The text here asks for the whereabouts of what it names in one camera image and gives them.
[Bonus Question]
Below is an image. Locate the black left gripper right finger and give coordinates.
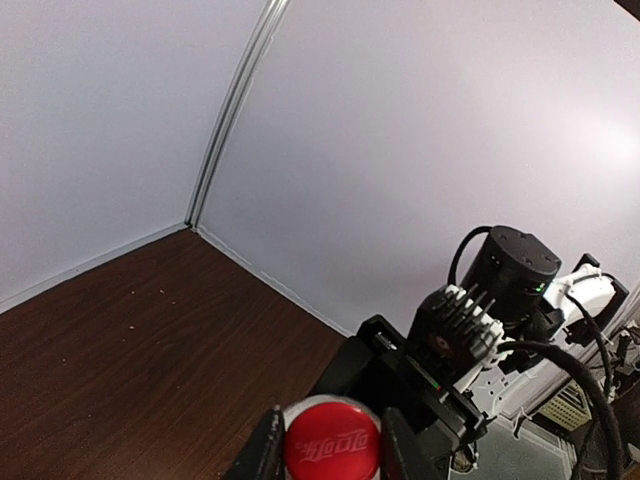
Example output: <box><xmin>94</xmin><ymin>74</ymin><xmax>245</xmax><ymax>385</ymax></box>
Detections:
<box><xmin>380</xmin><ymin>408</ymin><xmax>440</xmax><ymax>480</ymax></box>

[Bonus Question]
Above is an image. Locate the right black sleeved cable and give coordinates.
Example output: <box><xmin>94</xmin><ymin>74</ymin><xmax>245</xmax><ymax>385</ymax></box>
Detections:
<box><xmin>497</xmin><ymin>294</ymin><xmax>629</xmax><ymax>480</ymax></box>

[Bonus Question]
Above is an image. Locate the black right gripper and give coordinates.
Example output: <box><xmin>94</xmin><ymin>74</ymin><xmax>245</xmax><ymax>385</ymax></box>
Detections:
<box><xmin>312</xmin><ymin>315</ymin><xmax>487</xmax><ymax>479</ymax></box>

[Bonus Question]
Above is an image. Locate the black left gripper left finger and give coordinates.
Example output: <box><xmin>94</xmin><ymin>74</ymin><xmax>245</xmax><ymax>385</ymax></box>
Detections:
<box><xmin>227</xmin><ymin>406</ymin><xmax>286</xmax><ymax>480</ymax></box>

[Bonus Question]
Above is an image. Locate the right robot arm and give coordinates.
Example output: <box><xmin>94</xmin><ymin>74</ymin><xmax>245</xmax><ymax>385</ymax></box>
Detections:
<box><xmin>313</xmin><ymin>225</ymin><xmax>627</xmax><ymax>479</ymax></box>

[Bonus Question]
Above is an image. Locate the red bottle cap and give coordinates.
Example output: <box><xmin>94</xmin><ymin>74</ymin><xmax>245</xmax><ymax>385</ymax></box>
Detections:
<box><xmin>282</xmin><ymin>402</ymin><xmax>383</xmax><ymax>480</ymax></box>

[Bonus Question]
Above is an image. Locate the left rear aluminium post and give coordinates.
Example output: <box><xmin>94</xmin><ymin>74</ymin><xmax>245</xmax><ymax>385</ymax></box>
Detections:
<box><xmin>184</xmin><ymin>0</ymin><xmax>290</xmax><ymax>229</ymax></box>

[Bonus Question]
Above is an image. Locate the clear bottle red label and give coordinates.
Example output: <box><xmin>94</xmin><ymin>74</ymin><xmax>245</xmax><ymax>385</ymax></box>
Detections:
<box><xmin>284</xmin><ymin>393</ymin><xmax>384</xmax><ymax>480</ymax></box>

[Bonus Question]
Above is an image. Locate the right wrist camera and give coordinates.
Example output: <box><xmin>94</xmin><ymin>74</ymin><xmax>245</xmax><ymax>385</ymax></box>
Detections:
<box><xmin>405</xmin><ymin>285</ymin><xmax>510</xmax><ymax>393</ymax></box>

